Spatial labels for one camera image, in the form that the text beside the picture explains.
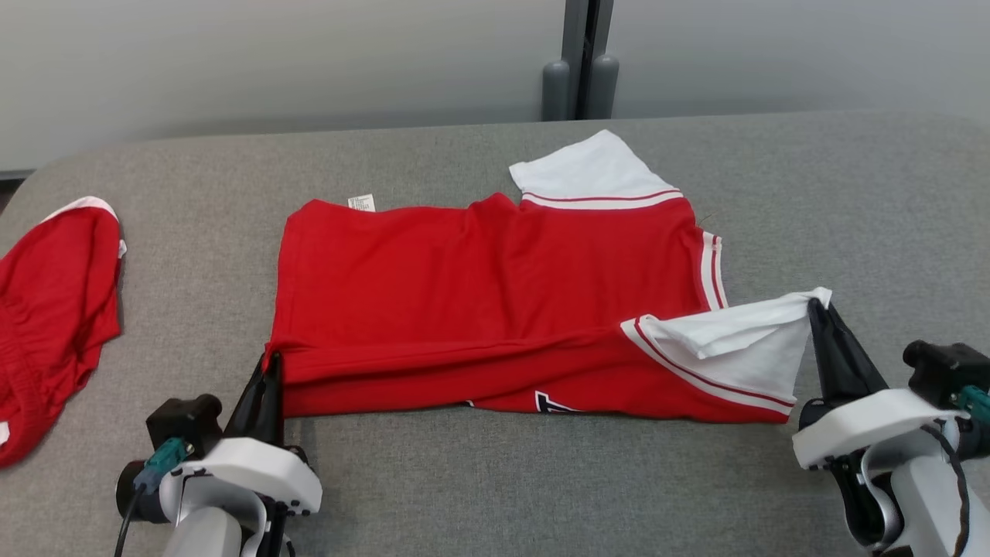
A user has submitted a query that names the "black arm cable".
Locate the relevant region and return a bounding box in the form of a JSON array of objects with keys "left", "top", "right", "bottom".
[
  {"left": 114, "top": 486, "right": 145, "bottom": 557},
  {"left": 919, "top": 422, "right": 973, "bottom": 557}
]

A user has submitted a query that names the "grey cylindrical post foot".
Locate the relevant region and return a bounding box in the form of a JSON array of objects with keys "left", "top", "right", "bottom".
[
  {"left": 541, "top": 60, "right": 572, "bottom": 122},
  {"left": 591, "top": 53, "right": 620, "bottom": 119}
]

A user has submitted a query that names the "red white baseball jersey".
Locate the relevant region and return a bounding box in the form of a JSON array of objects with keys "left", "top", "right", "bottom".
[{"left": 265, "top": 128, "right": 835, "bottom": 425}]

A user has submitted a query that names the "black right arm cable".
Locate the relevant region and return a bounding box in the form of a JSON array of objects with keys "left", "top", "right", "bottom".
[{"left": 919, "top": 422, "right": 973, "bottom": 557}]

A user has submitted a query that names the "grey metal wall post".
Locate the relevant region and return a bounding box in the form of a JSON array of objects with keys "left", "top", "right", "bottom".
[{"left": 561, "top": 0, "right": 616, "bottom": 121}]

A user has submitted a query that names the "red shorts white trim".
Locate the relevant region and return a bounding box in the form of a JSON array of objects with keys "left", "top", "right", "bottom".
[{"left": 0, "top": 196, "right": 127, "bottom": 469}]

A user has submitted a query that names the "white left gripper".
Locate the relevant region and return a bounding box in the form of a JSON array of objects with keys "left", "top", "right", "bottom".
[{"left": 159, "top": 352, "right": 323, "bottom": 518}]

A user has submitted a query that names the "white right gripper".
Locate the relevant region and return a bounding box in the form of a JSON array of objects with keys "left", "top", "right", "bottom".
[{"left": 792, "top": 297, "right": 968, "bottom": 472}]

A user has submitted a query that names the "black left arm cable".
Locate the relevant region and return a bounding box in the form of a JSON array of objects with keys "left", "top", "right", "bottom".
[{"left": 114, "top": 486, "right": 145, "bottom": 557}]

